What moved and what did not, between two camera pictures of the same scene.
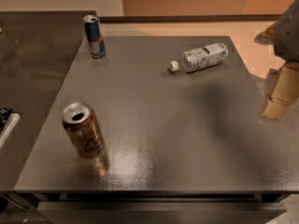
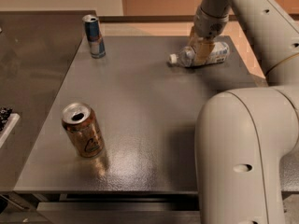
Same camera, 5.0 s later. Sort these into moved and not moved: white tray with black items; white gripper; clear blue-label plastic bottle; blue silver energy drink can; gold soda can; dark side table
Moved: clear blue-label plastic bottle; white gripper
Not moved: blue silver energy drink can; gold soda can; white tray with black items; dark side table
